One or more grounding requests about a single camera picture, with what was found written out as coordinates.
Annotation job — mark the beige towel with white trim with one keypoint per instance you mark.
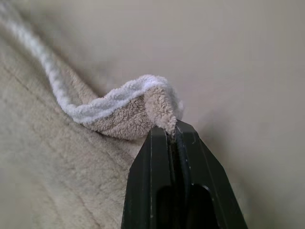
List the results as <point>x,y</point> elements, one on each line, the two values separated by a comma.
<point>59,152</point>

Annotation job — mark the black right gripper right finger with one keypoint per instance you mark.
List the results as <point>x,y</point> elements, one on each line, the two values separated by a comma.
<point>205,171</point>

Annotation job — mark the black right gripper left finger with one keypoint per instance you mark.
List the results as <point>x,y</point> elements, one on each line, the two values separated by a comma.
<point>152,171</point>

